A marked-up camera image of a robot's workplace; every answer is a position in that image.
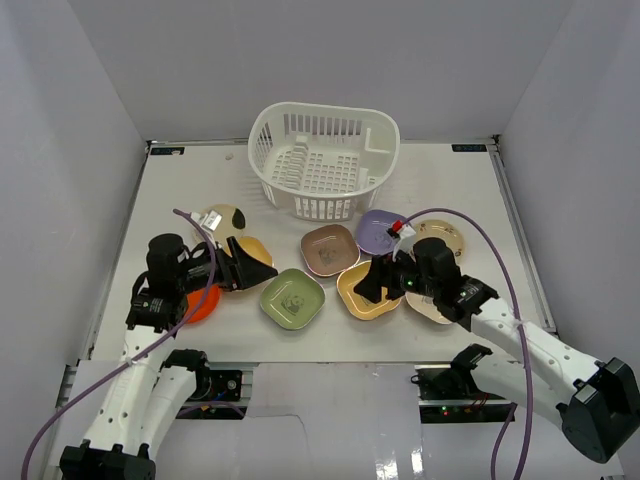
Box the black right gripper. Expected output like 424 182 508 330
353 246 439 305

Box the yellow square panda plate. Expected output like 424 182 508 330
336 260 402 321

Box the green square panda plate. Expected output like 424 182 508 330
259 268 326 331

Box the brown square panda plate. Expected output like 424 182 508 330
300 224 360 277

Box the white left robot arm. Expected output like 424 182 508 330
59 233 278 479

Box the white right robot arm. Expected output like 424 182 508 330
354 238 639 464

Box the white plastic dish bin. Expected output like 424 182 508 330
248 102 400 222

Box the orange round plate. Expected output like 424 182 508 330
186 285 221 324

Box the cream square panda plate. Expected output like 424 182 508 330
405 292 452 325

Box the beige round plate black spot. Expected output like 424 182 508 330
191 204 246 245

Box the purple square panda plate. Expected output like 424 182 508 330
355 209 406 256

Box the beige round floral plate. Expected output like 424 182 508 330
412 219 465 263

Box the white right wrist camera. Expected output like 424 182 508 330
388 220 416 251

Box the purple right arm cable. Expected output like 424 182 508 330
399 207 532 480

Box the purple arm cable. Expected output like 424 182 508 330
399 207 532 480
23 208 219 480

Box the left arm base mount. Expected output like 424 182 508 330
178 369 248 420

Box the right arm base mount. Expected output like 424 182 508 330
410 364 510 425

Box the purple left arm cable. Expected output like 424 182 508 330
23 208 219 480

